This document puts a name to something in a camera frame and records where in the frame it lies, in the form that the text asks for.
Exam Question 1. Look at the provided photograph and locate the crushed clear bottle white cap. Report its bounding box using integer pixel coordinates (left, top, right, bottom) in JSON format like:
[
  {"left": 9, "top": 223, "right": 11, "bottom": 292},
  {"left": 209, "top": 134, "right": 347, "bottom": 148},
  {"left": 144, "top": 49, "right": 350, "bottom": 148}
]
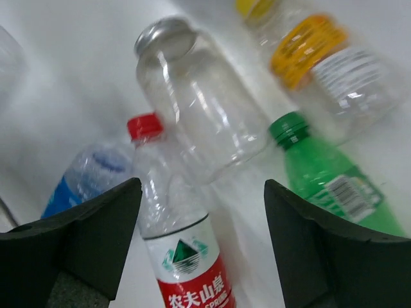
[{"left": 1, "top": 26, "right": 26, "bottom": 109}]

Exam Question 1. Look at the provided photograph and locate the clear jar silver lid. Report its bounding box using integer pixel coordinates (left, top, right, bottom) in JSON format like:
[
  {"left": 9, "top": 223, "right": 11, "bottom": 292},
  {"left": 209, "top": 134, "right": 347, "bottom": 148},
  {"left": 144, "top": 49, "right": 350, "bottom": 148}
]
[{"left": 134, "top": 17, "right": 269, "bottom": 184}]

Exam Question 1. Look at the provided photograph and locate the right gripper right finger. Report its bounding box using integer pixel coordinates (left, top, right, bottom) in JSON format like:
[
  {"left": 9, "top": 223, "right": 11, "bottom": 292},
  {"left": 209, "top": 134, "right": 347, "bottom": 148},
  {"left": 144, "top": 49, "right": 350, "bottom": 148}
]
[{"left": 264, "top": 180, "right": 410, "bottom": 307}]

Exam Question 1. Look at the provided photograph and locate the small bottle yellow cap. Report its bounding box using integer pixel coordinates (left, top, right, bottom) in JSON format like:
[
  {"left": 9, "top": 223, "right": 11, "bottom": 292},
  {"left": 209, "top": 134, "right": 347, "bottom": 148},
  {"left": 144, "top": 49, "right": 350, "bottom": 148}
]
[{"left": 234, "top": 0, "right": 408, "bottom": 145}]

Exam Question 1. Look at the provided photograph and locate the clear bottle blue label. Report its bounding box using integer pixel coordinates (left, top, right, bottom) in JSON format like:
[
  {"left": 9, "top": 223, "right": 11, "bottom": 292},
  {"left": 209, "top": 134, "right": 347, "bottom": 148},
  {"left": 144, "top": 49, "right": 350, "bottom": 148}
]
[{"left": 41, "top": 142, "right": 134, "bottom": 219}]

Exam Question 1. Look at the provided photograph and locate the clear bottle red label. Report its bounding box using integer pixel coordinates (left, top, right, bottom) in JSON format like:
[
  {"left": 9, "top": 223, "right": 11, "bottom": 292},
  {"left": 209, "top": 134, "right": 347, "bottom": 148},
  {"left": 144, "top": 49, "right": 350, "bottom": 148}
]
[{"left": 127, "top": 113, "right": 236, "bottom": 307}]

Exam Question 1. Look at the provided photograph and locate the green soda bottle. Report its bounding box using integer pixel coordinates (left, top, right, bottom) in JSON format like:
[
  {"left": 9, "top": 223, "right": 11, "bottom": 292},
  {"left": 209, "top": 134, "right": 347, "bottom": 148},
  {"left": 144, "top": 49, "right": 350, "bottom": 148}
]
[{"left": 269, "top": 112, "right": 406, "bottom": 237}]

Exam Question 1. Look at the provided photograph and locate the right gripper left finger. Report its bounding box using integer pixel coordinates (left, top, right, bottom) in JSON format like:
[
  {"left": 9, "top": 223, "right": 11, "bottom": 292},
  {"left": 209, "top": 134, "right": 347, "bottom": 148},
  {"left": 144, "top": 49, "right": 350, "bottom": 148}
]
[{"left": 1, "top": 178, "right": 142, "bottom": 307}]

